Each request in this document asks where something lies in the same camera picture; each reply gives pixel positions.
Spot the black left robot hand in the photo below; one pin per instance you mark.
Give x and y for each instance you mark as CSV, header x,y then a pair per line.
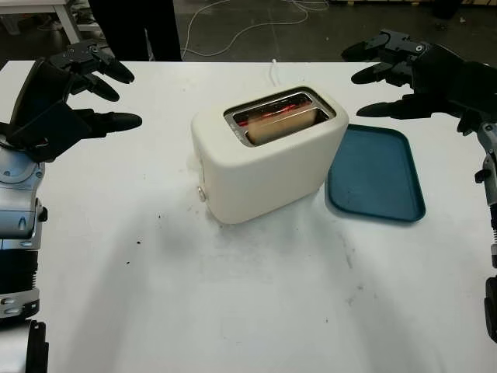
x,y
42,91

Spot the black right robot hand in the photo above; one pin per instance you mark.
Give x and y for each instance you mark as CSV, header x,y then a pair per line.
x,y
392,44

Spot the toast slice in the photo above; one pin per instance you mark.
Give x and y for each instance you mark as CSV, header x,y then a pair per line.
x,y
281,126

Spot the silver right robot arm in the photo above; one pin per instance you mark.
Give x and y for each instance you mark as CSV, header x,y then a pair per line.
x,y
492,143

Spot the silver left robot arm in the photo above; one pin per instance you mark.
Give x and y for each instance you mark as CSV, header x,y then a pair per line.
x,y
15,217

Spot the person in black trousers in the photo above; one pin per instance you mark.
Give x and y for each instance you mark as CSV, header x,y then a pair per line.
x,y
163,31

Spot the cream two-slot toaster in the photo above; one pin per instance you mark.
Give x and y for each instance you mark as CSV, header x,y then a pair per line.
x,y
268,182

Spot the black bulky object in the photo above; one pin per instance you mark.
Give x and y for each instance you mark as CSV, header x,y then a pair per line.
x,y
442,8

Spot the blue plastic tray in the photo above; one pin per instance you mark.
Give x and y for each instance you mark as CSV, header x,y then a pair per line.
x,y
374,175

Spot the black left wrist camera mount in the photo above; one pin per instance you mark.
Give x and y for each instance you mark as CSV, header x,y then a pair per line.
x,y
50,132

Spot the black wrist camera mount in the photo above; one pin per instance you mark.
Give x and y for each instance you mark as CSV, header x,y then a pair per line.
x,y
470,89
50,132

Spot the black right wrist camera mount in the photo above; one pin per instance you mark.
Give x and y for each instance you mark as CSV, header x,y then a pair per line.
x,y
470,89

